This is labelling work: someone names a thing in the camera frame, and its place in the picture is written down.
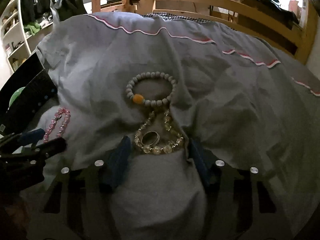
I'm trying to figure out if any pink bead bracelet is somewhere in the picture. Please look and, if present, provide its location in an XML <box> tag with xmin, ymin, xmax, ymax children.
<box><xmin>43</xmin><ymin>107</ymin><xmax>72</xmax><ymax>144</ymax></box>

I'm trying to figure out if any clear crystal bead bracelet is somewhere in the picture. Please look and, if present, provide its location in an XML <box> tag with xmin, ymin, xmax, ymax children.
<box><xmin>133</xmin><ymin>108</ymin><xmax>185</xmax><ymax>155</ymax></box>

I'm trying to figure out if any green jade bangle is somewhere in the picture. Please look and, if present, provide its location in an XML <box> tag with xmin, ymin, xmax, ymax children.
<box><xmin>9</xmin><ymin>87</ymin><xmax>25</xmax><ymax>107</ymax></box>

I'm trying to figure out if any dark silver ring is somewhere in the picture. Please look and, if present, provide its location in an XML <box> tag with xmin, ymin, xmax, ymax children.
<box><xmin>140</xmin><ymin>130</ymin><xmax>161</xmax><ymax>147</ymax></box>

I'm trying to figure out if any black jewelry box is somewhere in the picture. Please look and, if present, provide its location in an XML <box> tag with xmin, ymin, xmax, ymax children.
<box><xmin>1</xmin><ymin>53</ymin><xmax>57</xmax><ymax>136</ymax></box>

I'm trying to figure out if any grey bead bracelet orange bead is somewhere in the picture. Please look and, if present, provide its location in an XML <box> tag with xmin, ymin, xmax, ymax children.
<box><xmin>125</xmin><ymin>72</ymin><xmax>177</xmax><ymax>108</ymax></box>

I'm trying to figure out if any grey duvet with red trim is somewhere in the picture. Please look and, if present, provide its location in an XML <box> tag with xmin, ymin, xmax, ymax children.
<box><xmin>23</xmin><ymin>12</ymin><xmax>319</xmax><ymax>239</ymax></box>

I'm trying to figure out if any white shelf unit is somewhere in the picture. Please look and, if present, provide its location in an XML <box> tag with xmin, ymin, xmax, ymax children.
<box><xmin>1</xmin><ymin>0</ymin><xmax>53</xmax><ymax>71</ymax></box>

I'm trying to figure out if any checkered bed sheet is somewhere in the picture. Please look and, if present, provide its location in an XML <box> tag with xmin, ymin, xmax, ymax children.
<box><xmin>142</xmin><ymin>12</ymin><xmax>210</xmax><ymax>23</ymax></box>

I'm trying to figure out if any wooden bed frame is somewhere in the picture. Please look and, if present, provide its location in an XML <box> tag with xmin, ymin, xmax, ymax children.
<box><xmin>92</xmin><ymin>0</ymin><xmax>318</xmax><ymax>64</ymax></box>

